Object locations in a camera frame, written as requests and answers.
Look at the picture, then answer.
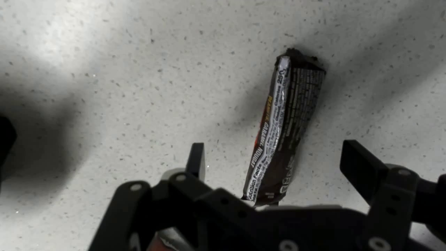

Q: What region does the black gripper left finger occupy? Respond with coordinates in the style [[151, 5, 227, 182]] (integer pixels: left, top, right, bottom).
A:
[[88, 141, 252, 251]]

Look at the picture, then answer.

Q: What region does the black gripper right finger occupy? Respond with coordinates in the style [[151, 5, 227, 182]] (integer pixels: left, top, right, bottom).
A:
[[339, 138, 446, 251]]

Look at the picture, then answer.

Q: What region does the dark rectangular snack packet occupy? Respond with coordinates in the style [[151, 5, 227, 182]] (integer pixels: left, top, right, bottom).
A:
[[241, 47, 328, 206]]

